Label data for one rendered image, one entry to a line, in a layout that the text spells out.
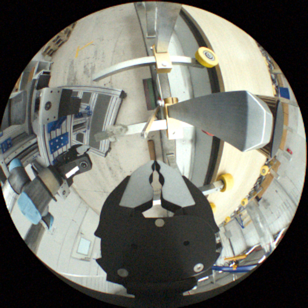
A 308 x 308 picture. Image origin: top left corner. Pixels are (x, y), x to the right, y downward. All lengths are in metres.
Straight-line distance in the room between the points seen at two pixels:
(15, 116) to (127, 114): 1.13
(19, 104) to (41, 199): 0.37
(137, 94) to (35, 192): 1.19
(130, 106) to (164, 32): 1.02
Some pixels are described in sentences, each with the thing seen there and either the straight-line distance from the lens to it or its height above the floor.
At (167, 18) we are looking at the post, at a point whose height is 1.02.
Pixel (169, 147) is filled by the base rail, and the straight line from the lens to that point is 0.49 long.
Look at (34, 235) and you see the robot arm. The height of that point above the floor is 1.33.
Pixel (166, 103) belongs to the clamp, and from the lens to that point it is 0.29.
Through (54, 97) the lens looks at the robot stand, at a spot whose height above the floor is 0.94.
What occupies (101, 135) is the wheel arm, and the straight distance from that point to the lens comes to 0.35.
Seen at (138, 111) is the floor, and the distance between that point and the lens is 1.16.
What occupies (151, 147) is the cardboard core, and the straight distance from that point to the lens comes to 1.16.
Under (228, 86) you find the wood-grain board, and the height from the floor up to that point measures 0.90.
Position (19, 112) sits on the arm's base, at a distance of 0.51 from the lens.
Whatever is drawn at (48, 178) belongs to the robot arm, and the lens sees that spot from 0.28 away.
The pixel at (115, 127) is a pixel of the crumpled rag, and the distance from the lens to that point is 0.30.
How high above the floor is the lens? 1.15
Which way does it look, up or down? 63 degrees down
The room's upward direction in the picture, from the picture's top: 180 degrees clockwise
